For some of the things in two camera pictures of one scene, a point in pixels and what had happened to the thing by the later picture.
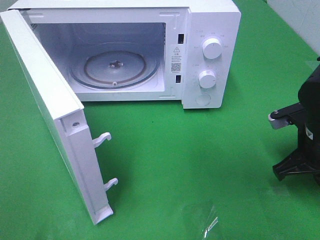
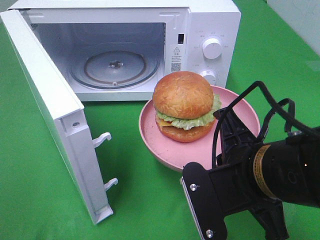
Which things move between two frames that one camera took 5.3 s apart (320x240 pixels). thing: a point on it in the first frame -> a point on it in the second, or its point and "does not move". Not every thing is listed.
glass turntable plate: [114, 65] does not move
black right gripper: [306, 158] -> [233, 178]
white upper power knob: [211, 48] does not move
